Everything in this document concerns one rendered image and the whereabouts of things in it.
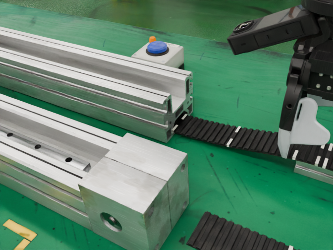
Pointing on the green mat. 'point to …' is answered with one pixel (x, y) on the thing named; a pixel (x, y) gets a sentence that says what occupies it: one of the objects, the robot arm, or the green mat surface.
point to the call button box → (176, 50)
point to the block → (137, 193)
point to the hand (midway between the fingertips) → (288, 131)
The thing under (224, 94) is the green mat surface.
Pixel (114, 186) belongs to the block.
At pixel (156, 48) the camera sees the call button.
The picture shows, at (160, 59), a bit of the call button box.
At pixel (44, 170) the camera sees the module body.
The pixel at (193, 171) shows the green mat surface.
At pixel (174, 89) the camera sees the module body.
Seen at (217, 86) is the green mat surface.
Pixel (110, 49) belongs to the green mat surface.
